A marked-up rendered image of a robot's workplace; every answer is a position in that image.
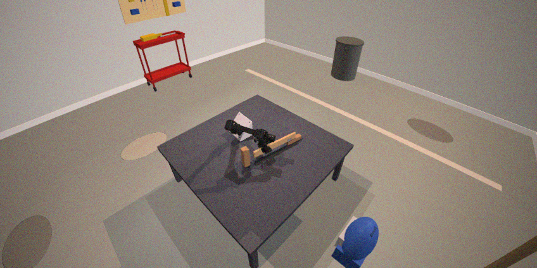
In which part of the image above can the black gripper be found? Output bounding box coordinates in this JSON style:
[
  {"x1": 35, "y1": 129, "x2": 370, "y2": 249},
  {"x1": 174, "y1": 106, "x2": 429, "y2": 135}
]
[{"x1": 254, "y1": 138, "x2": 272, "y2": 154}]

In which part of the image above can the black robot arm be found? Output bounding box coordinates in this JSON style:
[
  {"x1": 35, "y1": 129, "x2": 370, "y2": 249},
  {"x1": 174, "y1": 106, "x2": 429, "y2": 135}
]
[{"x1": 224, "y1": 120, "x2": 275, "y2": 144}]

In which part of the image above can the long wooden rail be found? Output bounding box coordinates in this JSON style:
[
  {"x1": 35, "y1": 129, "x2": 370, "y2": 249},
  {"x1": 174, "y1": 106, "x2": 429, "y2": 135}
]
[{"x1": 253, "y1": 132, "x2": 296, "y2": 158}]

